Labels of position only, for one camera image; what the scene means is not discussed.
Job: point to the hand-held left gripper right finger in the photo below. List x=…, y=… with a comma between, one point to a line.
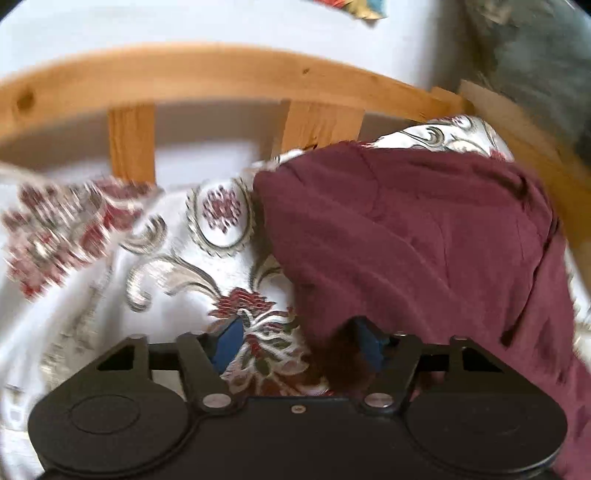
x=370, y=342

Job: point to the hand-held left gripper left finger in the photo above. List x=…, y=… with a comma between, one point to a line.
x=231, y=342

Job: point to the maroon garment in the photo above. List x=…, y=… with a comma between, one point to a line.
x=415, y=240

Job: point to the white floral bedspread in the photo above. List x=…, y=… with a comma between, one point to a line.
x=152, y=277

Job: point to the colourful patterned cloth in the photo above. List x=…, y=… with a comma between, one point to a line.
x=355, y=9

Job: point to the grey plastic storage box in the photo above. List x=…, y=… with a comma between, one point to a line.
x=535, y=50

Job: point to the wooden bed frame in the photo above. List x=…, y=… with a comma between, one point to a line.
x=194, y=78

